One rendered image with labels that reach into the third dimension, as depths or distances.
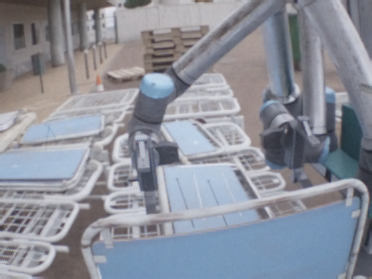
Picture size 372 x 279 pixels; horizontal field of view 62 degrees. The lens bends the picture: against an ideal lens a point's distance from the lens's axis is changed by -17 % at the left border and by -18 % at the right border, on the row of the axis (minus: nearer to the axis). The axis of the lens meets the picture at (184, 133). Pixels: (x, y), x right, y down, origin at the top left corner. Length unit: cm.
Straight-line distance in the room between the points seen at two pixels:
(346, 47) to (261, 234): 51
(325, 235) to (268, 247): 17
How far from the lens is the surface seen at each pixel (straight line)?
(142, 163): 83
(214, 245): 84
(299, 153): 102
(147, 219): 77
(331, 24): 91
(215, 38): 108
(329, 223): 94
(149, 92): 102
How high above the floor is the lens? 132
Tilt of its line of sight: 18 degrees down
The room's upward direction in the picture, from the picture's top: 5 degrees counter-clockwise
